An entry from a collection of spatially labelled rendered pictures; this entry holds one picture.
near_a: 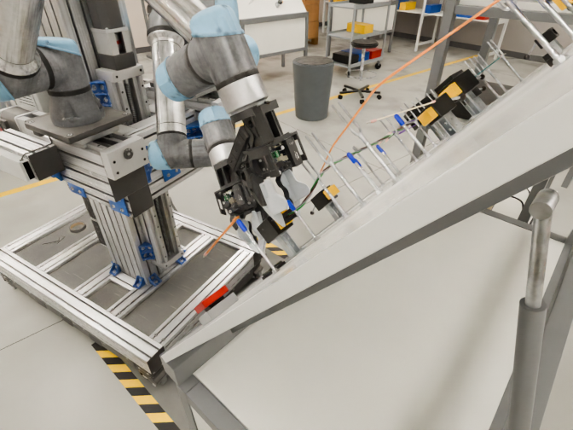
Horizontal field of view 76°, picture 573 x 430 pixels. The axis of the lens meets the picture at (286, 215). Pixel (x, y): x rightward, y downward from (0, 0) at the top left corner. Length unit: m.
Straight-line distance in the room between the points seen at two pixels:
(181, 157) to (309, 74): 3.26
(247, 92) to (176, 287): 1.48
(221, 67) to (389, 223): 0.44
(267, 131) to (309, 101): 3.65
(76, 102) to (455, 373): 1.24
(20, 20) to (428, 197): 0.95
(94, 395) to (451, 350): 1.51
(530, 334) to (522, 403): 0.10
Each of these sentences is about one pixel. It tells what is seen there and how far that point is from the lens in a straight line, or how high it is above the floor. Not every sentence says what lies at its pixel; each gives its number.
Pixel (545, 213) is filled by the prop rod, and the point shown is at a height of 1.42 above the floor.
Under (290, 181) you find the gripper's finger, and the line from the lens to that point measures 0.66.
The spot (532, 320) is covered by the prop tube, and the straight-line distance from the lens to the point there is 0.42.
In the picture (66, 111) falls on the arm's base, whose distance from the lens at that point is 1.27.
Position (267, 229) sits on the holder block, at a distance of 0.71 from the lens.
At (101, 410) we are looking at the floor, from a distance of 1.93.
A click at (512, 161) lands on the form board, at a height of 1.51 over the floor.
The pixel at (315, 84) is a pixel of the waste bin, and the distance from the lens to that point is 4.16.
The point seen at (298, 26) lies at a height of 0.69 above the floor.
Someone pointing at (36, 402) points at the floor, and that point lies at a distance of 2.08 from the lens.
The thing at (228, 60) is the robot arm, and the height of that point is 1.45.
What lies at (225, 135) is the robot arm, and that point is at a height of 1.24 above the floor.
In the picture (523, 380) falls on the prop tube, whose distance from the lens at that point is 0.48.
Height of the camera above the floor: 1.58
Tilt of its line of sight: 36 degrees down
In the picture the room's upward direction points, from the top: straight up
